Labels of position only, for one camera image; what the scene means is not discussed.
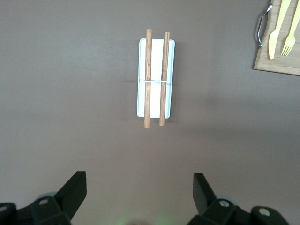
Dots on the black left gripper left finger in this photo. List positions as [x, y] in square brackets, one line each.
[70, 194]

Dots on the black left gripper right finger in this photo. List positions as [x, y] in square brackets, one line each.
[204, 194]

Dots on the brown table cover mat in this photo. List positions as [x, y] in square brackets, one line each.
[70, 93]

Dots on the dark wooden rod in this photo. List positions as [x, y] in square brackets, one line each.
[164, 70]

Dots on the white rectangular tray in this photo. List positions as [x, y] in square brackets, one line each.
[155, 70]

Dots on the light wooden rod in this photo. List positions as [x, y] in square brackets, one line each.
[148, 70]

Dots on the wooden cutting board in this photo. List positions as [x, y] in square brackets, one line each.
[281, 63]

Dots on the yellow plastic knife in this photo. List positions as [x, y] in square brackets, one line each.
[273, 39]

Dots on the yellow plastic fork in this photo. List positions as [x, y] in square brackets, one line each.
[289, 42]

